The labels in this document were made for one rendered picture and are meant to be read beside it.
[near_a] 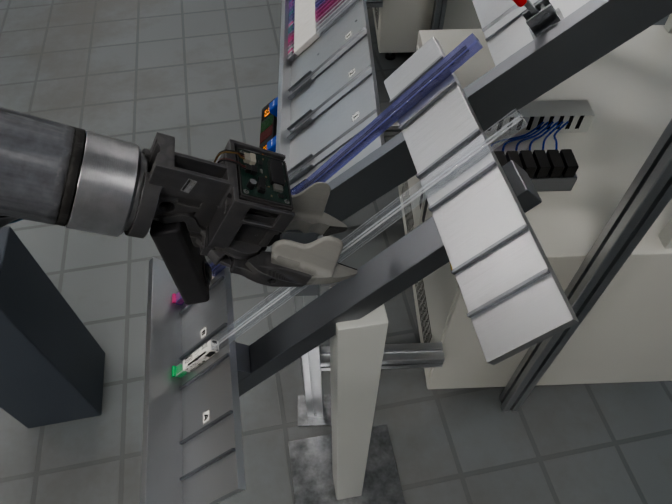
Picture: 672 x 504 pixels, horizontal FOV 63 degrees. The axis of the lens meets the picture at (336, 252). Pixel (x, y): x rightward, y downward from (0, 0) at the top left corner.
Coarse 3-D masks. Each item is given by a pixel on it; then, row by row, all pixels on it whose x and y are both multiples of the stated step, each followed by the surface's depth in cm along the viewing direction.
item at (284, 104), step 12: (288, 0) 122; (288, 12) 119; (288, 60) 109; (288, 72) 107; (288, 84) 105; (288, 96) 103; (288, 108) 101; (288, 120) 99; (276, 132) 96; (288, 132) 97; (276, 144) 94; (288, 144) 95; (288, 156) 93; (288, 168) 92
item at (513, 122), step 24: (504, 120) 45; (480, 144) 46; (456, 168) 47; (408, 192) 50; (432, 192) 49; (384, 216) 51; (360, 240) 53; (288, 288) 58; (264, 312) 60; (216, 336) 65
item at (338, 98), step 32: (352, 32) 97; (320, 64) 100; (352, 64) 92; (320, 96) 95; (352, 96) 87; (288, 128) 97; (320, 128) 90; (352, 128) 83; (320, 160) 85; (352, 160) 80
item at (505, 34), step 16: (480, 0) 74; (496, 0) 72; (560, 0) 64; (576, 0) 62; (480, 16) 73; (496, 16) 70; (512, 16) 68; (496, 32) 69; (512, 32) 67; (528, 32) 65; (496, 48) 68; (512, 48) 66; (496, 64) 67
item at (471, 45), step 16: (464, 48) 51; (480, 48) 51; (448, 64) 52; (432, 80) 53; (400, 96) 55; (416, 96) 54; (384, 112) 56; (400, 112) 55; (368, 128) 57; (384, 128) 57; (352, 144) 58; (368, 144) 58; (336, 160) 59; (320, 176) 61
